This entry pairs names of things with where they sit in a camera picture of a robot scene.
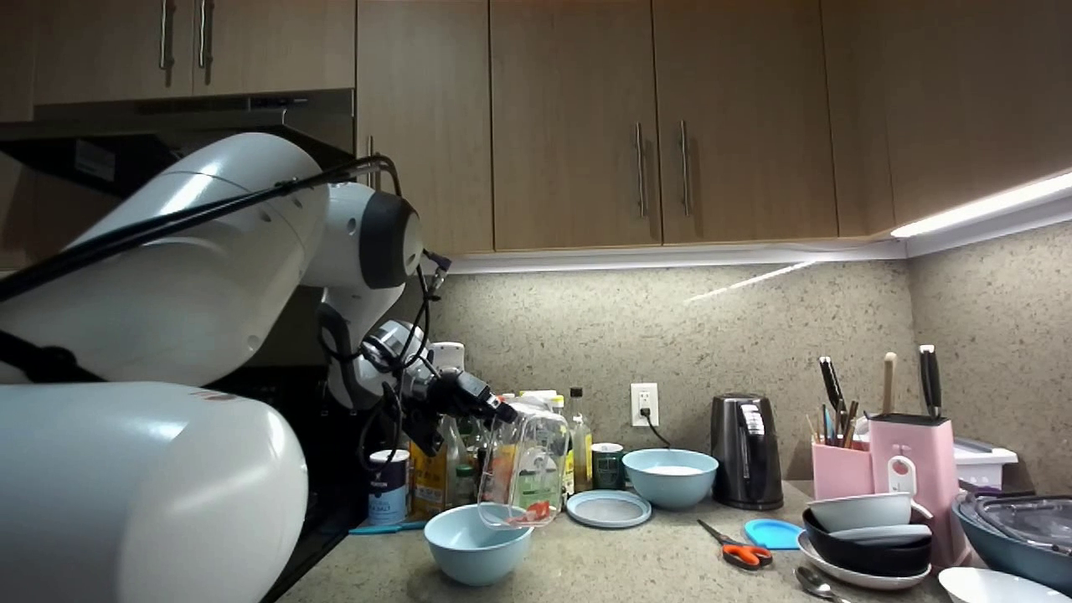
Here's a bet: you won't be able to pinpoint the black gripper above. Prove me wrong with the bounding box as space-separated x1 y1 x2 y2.
395 367 524 455

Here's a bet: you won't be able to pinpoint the large light blue bowl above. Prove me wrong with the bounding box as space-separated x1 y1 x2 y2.
619 447 719 513

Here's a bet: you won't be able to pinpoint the grey stacked bowl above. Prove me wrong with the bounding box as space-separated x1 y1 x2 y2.
799 492 931 535

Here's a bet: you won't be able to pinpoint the black stacked bowl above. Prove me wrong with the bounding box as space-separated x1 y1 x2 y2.
799 515 934 578

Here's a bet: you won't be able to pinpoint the yellow label oil bottle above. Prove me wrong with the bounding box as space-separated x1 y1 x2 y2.
405 440 463 524

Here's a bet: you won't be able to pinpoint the grey blue round plate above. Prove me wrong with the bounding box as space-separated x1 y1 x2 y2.
562 486 655 534

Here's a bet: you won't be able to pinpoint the black electric kettle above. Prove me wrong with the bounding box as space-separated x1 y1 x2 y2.
708 392 788 513

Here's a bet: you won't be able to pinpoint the wooden upper cabinet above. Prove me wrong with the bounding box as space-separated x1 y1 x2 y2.
818 0 1072 238
356 0 899 257

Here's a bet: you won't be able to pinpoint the cyan round lid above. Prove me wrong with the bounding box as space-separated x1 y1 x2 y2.
741 515 807 554

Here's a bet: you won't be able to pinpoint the pink utensil holder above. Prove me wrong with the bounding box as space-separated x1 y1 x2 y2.
807 437 877 504

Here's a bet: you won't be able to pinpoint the metal spoon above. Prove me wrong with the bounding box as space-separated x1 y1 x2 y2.
795 562 846 603

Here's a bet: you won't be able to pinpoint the pink knife block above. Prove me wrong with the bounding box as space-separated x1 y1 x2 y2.
867 412 960 566

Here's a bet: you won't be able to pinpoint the white box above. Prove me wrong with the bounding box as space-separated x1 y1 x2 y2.
950 437 1021 488

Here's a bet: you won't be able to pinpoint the under-cabinet light strip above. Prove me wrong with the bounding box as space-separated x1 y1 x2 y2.
889 166 1072 246

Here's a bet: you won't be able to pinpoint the white oval dish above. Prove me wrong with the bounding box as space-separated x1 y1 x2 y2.
934 562 1072 603

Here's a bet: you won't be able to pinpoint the dark blue pan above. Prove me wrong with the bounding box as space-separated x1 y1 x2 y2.
950 488 1072 597

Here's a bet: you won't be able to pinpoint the white wall outlet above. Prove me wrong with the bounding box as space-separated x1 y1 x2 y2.
625 379 664 430

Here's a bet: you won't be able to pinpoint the orange handled scissors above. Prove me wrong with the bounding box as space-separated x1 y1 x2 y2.
694 515 778 572

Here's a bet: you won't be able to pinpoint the metal cabinet handle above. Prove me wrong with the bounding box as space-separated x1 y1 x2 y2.
674 118 699 221
634 118 660 221

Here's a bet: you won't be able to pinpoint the black handled knife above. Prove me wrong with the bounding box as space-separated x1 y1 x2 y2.
818 351 851 444
914 342 944 422

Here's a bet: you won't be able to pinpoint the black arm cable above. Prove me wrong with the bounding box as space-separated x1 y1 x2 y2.
0 152 454 473

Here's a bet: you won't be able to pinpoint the wooden handled knife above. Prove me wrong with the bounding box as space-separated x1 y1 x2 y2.
880 350 902 419

